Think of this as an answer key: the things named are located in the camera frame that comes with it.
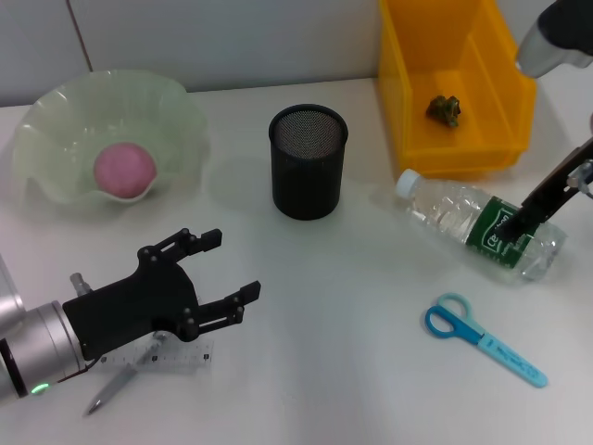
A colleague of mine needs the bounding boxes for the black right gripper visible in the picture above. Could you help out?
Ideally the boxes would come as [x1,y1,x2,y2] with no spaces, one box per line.
[498,137,593,249]

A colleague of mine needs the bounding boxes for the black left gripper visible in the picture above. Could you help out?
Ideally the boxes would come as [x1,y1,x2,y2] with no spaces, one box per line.
[62,227,262,362]

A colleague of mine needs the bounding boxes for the clear water bottle green label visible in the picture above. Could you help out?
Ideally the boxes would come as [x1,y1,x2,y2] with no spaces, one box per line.
[395,168,567,285]

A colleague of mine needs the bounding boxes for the blue scissors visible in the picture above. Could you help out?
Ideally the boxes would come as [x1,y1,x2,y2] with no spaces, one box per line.
[424,292,550,389]

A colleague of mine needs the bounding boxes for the clear plastic ruler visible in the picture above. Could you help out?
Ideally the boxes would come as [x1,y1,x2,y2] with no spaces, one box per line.
[99,337,217,376]

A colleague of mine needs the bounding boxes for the black mesh pen holder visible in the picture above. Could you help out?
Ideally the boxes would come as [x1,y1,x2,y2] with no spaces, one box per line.
[267,105,349,222]

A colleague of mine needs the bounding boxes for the silver ballpoint pen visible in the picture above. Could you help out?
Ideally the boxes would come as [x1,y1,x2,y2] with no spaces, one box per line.
[82,331,170,417]

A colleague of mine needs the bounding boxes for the pale green wavy fruit plate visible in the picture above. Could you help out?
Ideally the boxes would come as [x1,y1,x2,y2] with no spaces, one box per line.
[11,69,209,208]

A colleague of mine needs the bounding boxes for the yellow plastic storage bin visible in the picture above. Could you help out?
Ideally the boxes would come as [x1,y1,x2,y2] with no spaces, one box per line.
[377,0,538,180]

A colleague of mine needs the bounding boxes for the right gripper cable with plug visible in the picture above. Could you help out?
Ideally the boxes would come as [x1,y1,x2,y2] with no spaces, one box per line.
[567,159,593,200]

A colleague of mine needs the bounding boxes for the gripper cable with plug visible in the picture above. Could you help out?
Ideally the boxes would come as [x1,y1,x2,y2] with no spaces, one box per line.
[69,272,93,297]
[567,159,593,200]

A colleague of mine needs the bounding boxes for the left gripper cable with plug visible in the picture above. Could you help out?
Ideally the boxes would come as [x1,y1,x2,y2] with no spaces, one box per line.
[69,272,93,297]

